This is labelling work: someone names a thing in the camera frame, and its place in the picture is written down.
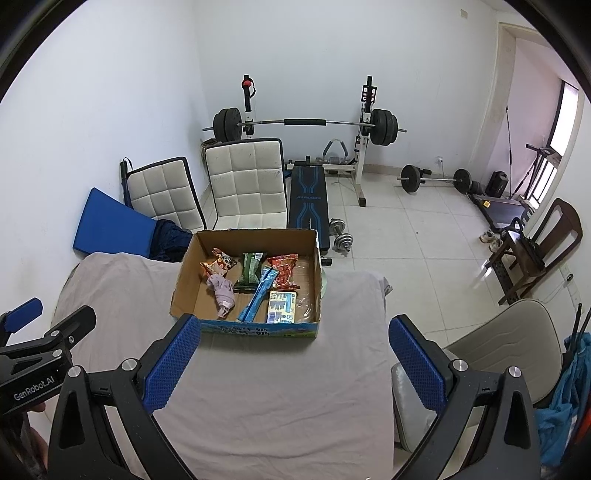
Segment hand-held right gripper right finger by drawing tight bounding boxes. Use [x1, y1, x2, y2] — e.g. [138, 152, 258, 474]
[389, 314, 541, 480]

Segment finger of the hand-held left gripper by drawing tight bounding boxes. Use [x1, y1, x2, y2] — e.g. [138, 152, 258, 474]
[0, 305, 98, 365]
[0, 298, 44, 344]

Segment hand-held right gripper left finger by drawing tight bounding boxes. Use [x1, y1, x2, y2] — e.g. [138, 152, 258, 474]
[48, 314, 202, 480]

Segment cardboard box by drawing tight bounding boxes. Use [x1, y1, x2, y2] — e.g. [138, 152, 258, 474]
[170, 228, 322, 339]

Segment grey pink cloth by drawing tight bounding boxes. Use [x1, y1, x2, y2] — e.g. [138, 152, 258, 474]
[205, 274, 237, 320]

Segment long blue packet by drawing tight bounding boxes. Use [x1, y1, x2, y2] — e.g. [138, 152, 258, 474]
[237, 265, 280, 324]

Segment panda print snack packet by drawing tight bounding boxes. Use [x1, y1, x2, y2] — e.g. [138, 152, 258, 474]
[199, 248, 238, 280]

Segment green snack packet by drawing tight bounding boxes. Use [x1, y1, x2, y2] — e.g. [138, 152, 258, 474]
[233, 251, 269, 294]

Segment red snack packet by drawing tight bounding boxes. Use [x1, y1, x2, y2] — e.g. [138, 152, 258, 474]
[265, 255, 300, 291]

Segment beige plastic chair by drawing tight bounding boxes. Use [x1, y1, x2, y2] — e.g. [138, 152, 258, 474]
[392, 299, 564, 453]

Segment blue foam mat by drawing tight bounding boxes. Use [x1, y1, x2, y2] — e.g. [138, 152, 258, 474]
[73, 187, 158, 258]

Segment dark blue garment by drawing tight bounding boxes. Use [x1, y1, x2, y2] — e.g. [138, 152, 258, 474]
[148, 220, 195, 264]

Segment white padded chair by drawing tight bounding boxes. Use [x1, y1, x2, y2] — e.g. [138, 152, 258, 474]
[122, 157, 208, 234]
[203, 137, 288, 230]

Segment black thin poles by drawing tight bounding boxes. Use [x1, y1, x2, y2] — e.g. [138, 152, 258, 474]
[570, 302, 591, 342]

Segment black treadmill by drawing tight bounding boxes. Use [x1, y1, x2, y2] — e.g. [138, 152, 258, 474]
[471, 191, 536, 234]

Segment small floor barbell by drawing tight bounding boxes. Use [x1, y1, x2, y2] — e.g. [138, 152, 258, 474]
[398, 164, 472, 193]

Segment black blue weight bench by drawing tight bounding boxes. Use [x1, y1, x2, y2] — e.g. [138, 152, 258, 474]
[286, 159, 333, 254]

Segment black speaker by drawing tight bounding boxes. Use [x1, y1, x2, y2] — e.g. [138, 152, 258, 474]
[485, 171, 509, 198]

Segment brown wooden chair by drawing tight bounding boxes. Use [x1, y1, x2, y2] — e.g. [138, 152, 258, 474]
[480, 198, 583, 305]

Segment white bench press rack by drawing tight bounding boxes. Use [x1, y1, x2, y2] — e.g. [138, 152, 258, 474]
[240, 74, 398, 207]

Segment grey exercise attachment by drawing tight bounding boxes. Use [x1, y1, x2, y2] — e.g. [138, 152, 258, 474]
[321, 138, 356, 176]

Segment black tripod stand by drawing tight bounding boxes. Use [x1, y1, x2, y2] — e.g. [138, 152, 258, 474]
[503, 105, 561, 199]

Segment racked barbell with plates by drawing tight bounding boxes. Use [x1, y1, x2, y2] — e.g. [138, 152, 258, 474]
[203, 107, 408, 147]

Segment window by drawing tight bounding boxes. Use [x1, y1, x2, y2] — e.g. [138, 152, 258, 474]
[549, 80, 580, 158]

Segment black handled pole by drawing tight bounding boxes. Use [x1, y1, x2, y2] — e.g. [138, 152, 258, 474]
[120, 158, 133, 206]

